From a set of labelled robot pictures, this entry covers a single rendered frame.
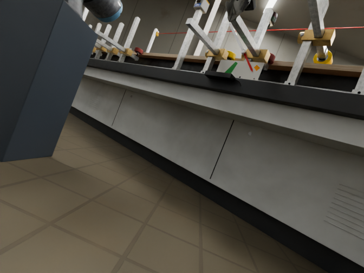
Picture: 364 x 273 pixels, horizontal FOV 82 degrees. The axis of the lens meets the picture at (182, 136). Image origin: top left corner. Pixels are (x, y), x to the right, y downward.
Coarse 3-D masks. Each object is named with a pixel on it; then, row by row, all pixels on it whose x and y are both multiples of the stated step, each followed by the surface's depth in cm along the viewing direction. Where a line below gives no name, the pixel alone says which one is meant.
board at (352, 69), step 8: (144, 56) 201; (152, 56) 191; (160, 56) 182; (168, 56) 174; (176, 56) 169; (192, 56) 158; (200, 56) 153; (272, 64) 118; (280, 64) 115; (288, 64) 112; (304, 64) 107; (312, 64) 105; (320, 64) 103; (328, 64) 101; (336, 64) 99; (304, 72) 112; (312, 72) 109; (320, 72) 106; (328, 72) 103; (336, 72) 100; (344, 72) 97; (352, 72) 95; (360, 72) 93
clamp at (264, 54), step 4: (248, 52) 110; (260, 52) 105; (264, 52) 104; (268, 52) 104; (244, 56) 110; (248, 56) 109; (252, 56) 107; (256, 56) 106; (260, 56) 105; (264, 56) 103; (268, 56) 106; (252, 60) 110; (256, 60) 108; (260, 60) 107; (264, 60) 105
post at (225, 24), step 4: (224, 16) 126; (224, 20) 125; (224, 24) 125; (228, 24) 126; (220, 28) 126; (224, 28) 125; (220, 32) 125; (224, 32) 126; (216, 36) 126; (220, 36) 124; (224, 36) 127; (216, 40) 126; (220, 40) 125; (216, 44) 125; (220, 44) 127; (208, 56) 127; (208, 60) 126; (212, 60) 126; (208, 64) 125; (212, 64) 127; (204, 68) 126; (208, 68) 125
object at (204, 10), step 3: (201, 0) 139; (204, 0) 139; (195, 3) 142; (201, 3) 138; (204, 3) 140; (207, 3) 142; (195, 6) 141; (198, 6) 140; (201, 6) 139; (204, 6) 140; (207, 6) 143; (195, 9) 144; (201, 9) 141; (204, 9) 141; (204, 12) 143
